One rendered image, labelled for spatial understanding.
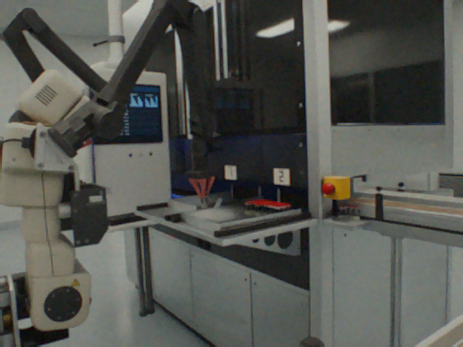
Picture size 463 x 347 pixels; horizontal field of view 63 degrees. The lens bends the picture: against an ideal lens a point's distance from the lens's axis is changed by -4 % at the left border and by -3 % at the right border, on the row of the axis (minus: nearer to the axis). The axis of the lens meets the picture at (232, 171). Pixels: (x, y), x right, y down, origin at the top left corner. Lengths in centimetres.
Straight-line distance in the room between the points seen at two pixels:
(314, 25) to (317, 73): 16
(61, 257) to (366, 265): 112
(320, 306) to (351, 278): 18
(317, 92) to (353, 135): 24
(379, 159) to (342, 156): 23
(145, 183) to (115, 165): 20
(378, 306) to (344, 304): 23
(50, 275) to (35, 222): 15
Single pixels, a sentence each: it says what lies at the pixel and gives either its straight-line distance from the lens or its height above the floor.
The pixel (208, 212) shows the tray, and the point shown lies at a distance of 146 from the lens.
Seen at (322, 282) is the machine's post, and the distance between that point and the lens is 145.
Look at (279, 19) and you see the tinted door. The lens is 155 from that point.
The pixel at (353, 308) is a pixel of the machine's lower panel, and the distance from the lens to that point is 164.
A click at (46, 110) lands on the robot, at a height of 127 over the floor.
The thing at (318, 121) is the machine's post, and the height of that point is 122.
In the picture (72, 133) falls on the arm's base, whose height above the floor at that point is 120.
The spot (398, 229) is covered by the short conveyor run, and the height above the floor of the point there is 87.
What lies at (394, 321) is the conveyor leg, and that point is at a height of 53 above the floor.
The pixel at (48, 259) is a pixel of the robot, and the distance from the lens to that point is 118.
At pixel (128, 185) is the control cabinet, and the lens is 205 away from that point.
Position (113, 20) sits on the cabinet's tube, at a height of 181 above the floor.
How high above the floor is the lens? 117
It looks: 5 degrees down
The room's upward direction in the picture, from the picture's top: 2 degrees counter-clockwise
